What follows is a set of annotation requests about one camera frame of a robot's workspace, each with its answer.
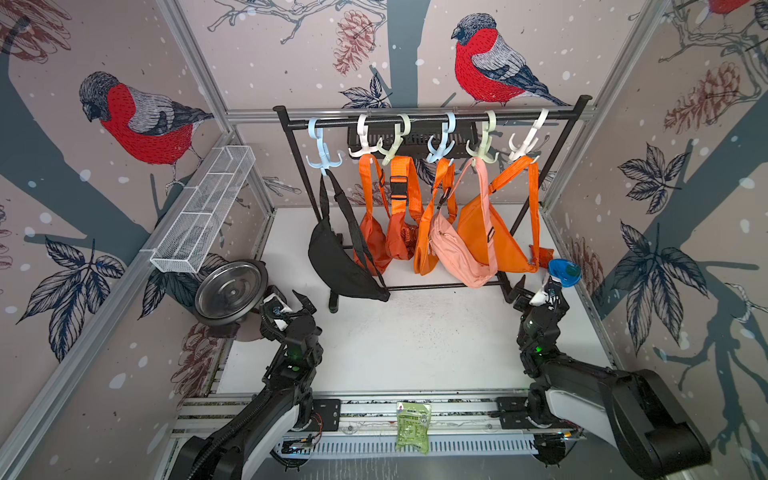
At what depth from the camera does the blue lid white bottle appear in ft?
2.94

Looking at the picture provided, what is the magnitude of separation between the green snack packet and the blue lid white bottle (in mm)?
545

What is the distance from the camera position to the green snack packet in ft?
2.32
